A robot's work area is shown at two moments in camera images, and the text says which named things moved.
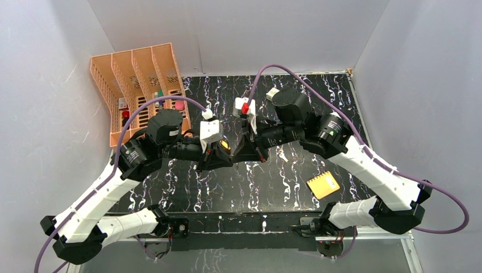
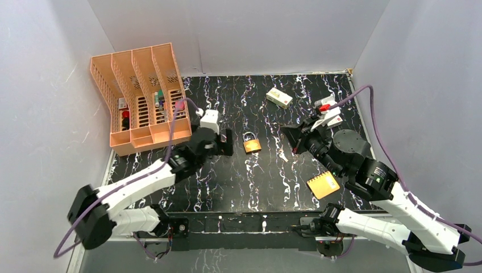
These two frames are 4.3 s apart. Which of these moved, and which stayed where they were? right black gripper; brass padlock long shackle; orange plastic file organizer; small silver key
Moved: right black gripper
Stayed: orange plastic file organizer; small silver key; brass padlock long shackle
